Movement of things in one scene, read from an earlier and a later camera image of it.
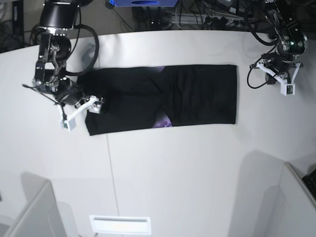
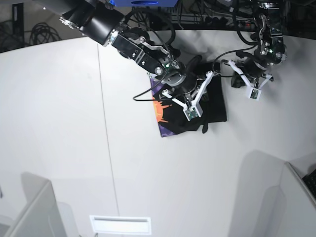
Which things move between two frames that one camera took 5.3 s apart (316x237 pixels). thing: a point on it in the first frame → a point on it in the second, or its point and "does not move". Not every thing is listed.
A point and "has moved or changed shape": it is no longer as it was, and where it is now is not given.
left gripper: [72, 100] → [188, 93]
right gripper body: [280, 67] → [253, 71]
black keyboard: [310, 180] does not move
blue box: [144, 3] does not move
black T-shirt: [144, 97] has moved or changed shape
